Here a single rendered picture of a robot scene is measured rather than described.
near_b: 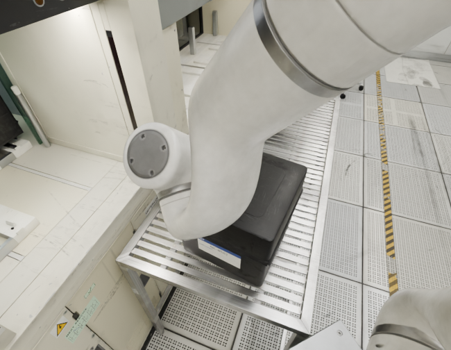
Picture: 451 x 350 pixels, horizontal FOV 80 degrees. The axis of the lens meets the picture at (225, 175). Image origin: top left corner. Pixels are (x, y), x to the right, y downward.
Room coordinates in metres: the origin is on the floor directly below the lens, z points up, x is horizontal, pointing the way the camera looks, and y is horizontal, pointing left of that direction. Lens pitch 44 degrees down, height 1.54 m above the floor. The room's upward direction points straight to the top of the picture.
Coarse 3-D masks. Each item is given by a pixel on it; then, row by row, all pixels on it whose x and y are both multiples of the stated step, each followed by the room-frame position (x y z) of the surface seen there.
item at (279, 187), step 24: (264, 168) 0.56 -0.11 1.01; (288, 168) 0.56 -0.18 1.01; (264, 192) 0.47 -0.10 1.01; (288, 192) 0.47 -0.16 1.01; (264, 216) 0.40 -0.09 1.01; (288, 216) 0.44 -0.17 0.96; (216, 240) 0.39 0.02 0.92; (240, 240) 0.36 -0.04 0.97; (264, 240) 0.33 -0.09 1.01; (264, 264) 0.32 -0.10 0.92
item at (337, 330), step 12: (336, 324) 0.23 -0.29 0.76; (312, 336) 0.21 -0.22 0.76; (324, 336) 0.21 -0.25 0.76; (336, 336) 0.21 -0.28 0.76; (348, 336) 0.21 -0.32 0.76; (300, 348) 0.18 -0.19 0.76; (312, 348) 0.18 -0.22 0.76; (324, 348) 0.18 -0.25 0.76; (336, 348) 0.18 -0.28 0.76; (348, 348) 0.18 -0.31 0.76; (360, 348) 0.18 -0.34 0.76
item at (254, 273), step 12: (192, 240) 0.44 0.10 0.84; (204, 240) 0.41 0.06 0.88; (192, 252) 0.44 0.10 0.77; (204, 252) 0.42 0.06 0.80; (216, 252) 0.40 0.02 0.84; (228, 252) 0.38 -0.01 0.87; (276, 252) 0.44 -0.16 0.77; (216, 264) 0.40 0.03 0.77; (228, 264) 0.38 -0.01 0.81; (240, 264) 0.36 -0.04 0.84; (252, 264) 0.35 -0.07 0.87; (240, 276) 0.36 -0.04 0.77; (252, 276) 0.34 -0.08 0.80; (264, 276) 0.35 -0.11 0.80
